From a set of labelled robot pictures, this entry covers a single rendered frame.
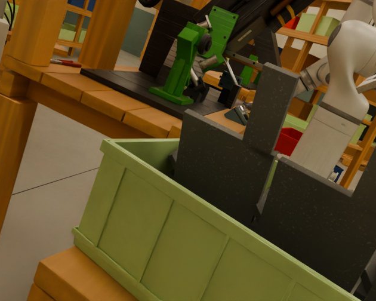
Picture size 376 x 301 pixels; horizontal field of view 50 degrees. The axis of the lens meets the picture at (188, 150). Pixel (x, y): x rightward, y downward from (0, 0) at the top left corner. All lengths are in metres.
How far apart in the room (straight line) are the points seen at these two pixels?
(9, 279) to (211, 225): 1.41
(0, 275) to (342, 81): 1.44
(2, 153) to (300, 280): 1.10
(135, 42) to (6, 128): 10.80
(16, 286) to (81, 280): 1.23
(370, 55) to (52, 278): 0.90
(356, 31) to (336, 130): 0.25
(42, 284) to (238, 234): 0.28
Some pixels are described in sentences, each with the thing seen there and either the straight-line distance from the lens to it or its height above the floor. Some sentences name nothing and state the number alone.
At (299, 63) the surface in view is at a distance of 5.05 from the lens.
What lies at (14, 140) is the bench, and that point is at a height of 0.64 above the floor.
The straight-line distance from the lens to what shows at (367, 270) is 0.60.
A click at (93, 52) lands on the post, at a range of 1.62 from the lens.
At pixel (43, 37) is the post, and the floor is 0.97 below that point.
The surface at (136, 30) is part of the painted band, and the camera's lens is 12.09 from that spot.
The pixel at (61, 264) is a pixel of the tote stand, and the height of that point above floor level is 0.79.
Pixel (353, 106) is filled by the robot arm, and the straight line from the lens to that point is 1.14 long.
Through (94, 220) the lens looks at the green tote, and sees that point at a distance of 0.60.
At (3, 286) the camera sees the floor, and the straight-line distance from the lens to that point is 1.79.
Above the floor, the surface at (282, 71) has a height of 1.13.
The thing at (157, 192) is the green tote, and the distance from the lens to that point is 0.52.
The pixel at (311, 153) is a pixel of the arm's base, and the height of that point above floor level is 0.97.
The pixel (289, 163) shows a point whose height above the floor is 1.03.
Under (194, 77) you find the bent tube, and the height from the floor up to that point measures 0.98.
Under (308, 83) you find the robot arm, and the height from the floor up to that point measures 1.13.
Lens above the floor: 1.13
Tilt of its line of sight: 15 degrees down
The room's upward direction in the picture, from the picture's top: 22 degrees clockwise
